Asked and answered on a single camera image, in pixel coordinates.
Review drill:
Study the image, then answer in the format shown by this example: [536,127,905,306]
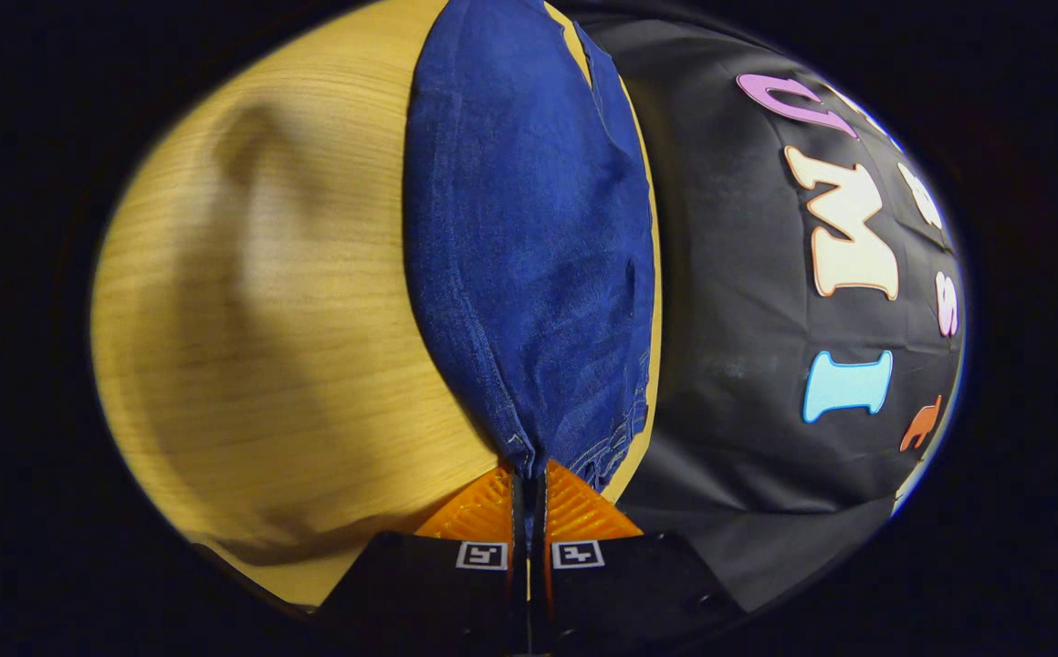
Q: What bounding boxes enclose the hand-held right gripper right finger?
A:
[529,459,750,657]

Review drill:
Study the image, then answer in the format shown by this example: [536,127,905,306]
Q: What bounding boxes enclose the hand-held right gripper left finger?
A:
[317,461,530,657]

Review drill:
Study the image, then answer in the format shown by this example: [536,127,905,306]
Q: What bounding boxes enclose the blue jeans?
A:
[403,0,658,495]

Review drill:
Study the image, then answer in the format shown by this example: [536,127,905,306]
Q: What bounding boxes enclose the black backdrop cloth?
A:
[554,0,966,614]

